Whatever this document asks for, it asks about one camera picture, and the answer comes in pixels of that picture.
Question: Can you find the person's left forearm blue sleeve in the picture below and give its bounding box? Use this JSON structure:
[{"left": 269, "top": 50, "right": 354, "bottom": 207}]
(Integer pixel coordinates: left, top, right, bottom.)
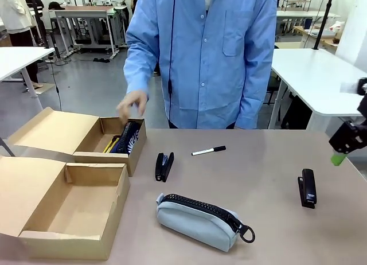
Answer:
[{"left": 235, "top": 61, "right": 274, "bottom": 130}]

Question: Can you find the beige carton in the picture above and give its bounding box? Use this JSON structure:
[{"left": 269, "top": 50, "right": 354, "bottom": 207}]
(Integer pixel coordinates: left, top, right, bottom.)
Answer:
[{"left": 275, "top": 41, "right": 303, "bottom": 50}]

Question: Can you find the long white background table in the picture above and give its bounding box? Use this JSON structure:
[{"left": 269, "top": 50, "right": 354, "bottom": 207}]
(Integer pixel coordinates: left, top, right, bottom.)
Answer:
[{"left": 275, "top": 9, "right": 342, "bottom": 28}]

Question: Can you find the person in white coat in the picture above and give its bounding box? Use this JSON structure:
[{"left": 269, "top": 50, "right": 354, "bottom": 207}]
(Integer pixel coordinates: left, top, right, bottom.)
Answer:
[{"left": 0, "top": 0, "right": 45, "bottom": 89}]

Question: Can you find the white table rounded corner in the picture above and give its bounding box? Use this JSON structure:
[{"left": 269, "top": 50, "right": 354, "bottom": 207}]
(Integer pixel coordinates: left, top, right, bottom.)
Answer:
[{"left": 271, "top": 48, "right": 367, "bottom": 130}]

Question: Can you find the person's right hand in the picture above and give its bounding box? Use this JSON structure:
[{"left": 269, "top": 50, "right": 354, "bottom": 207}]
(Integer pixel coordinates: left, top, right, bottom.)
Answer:
[{"left": 116, "top": 89, "right": 150, "bottom": 123}]

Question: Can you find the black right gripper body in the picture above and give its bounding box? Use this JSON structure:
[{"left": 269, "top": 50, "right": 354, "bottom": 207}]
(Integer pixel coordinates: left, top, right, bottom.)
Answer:
[{"left": 328, "top": 120, "right": 367, "bottom": 155}]

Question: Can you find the black tripod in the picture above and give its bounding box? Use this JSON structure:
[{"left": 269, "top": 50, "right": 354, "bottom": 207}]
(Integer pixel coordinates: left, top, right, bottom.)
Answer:
[{"left": 28, "top": 0, "right": 63, "bottom": 59}]

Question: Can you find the black chair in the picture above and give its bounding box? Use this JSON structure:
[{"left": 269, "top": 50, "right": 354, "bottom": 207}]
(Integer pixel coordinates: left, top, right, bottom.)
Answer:
[{"left": 265, "top": 74, "right": 287, "bottom": 107}]

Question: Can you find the black stand pole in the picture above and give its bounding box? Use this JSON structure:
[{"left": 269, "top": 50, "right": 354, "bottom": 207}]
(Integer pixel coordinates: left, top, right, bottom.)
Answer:
[{"left": 313, "top": 0, "right": 336, "bottom": 50}]

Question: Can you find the person's right forearm blue sleeve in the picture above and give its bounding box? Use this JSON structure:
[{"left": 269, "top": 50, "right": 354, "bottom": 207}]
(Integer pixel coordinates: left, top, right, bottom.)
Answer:
[{"left": 123, "top": 46, "right": 160, "bottom": 101}]

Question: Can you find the open cardboard box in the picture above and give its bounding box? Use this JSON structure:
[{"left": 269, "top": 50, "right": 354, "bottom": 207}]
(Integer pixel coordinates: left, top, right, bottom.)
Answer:
[
  {"left": 0, "top": 155, "right": 131, "bottom": 262},
  {"left": 7, "top": 106, "right": 147, "bottom": 177}
]

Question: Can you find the navy zip pencil case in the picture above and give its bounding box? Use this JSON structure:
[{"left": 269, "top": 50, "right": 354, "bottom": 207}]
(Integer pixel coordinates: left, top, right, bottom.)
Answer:
[{"left": 110, "top": 120, "right": 142, "bottom": 155}]

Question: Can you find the grey zip pencil case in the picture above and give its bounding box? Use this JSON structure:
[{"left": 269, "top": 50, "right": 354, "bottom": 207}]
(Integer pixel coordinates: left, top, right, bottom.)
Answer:
[{"left": 156, "top": 193, "right": 256, "bottom": 253}]

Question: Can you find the wooden desk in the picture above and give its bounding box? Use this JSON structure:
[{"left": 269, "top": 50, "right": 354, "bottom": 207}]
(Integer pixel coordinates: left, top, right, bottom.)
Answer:
[{"left": 292, "top": 25, "right": 342, "bottom": 55}]

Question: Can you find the black stapler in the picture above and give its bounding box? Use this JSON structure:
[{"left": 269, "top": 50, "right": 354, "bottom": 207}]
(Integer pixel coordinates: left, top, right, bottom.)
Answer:
[
  {"left": 297, "top": 168, "right": 318, "bottom": 209},
  {"left": 155, "top": 151, "right": 175, "bottom": 182}
]

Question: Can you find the yellow utility knife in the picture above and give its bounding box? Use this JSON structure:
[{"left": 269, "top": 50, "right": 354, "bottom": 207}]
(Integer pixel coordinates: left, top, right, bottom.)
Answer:
[{"left": 102, "top": 135, "right": 120, "bottom": 154}]

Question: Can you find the person in blue shirt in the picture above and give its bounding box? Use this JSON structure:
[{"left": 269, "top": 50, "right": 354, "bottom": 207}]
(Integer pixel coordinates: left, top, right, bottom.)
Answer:
[{"left": 123, "top": 0, "right": 278, "bottom": 130}]

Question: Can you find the black floor cable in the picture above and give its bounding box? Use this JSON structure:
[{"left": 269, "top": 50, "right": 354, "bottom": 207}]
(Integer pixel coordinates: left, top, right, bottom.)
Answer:
[{"left": 50, "top": 57, "right": 63, "bottom": 111}]

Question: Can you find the white marker black cap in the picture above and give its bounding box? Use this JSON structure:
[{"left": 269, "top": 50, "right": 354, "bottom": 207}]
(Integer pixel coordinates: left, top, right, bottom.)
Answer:
[{"left": 191, "top": 145, "right": 227, "bottom": 157}]

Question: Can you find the black bag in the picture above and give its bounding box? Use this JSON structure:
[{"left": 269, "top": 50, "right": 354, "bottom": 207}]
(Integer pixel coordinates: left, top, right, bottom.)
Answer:
[{"left": 280, "top": 94, "right": 313, "bottom": 130}]

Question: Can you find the brown top grey desk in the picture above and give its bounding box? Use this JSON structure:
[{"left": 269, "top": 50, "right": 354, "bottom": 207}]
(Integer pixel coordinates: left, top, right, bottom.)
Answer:
[{"left": 53, "top": 5, "right": 120, "bottom": 58}]

